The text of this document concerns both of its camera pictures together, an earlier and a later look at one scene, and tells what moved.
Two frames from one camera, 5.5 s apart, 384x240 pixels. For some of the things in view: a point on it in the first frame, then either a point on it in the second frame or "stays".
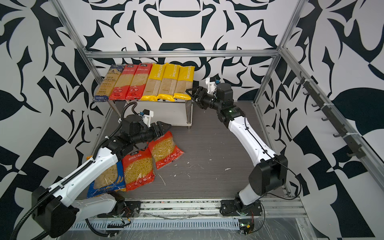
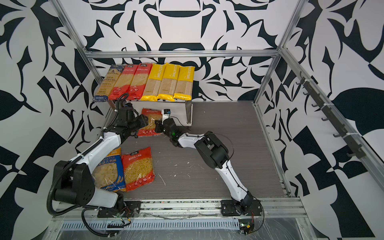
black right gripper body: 210,101 to 163,128
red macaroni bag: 164,150 to 152,115
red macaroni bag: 138,168 stays
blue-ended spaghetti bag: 108,83 stays
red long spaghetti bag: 123,82 stays
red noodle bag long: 139,81 stays
